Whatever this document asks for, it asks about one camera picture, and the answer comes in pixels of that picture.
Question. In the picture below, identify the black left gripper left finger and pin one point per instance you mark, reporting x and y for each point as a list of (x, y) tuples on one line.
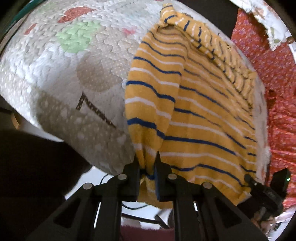
[(93, 212)]

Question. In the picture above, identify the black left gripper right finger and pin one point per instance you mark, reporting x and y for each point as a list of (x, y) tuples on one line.
[(201, 212)]

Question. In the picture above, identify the yellow striped knit sweater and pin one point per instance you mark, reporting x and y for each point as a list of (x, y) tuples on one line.
[(189, 99)]

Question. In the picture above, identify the red floral bedsheet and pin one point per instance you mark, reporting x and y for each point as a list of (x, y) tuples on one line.
[(276, 69)]

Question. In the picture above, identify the heart patterned quilted blanket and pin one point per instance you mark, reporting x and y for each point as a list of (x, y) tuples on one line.
[(64, 67)]

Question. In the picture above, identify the white floral ruffled pillow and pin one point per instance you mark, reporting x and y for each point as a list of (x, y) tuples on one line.
[(275, 28)]

